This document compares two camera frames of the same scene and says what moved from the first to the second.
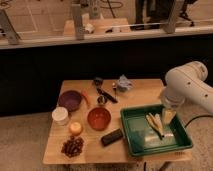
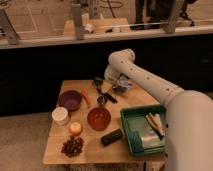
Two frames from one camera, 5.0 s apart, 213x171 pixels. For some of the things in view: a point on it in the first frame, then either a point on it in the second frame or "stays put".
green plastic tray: [143, 140] stays put
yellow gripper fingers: [168, 115] -> [106, 86]
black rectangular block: [112, 137] stays put
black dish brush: [99, 81] stays put
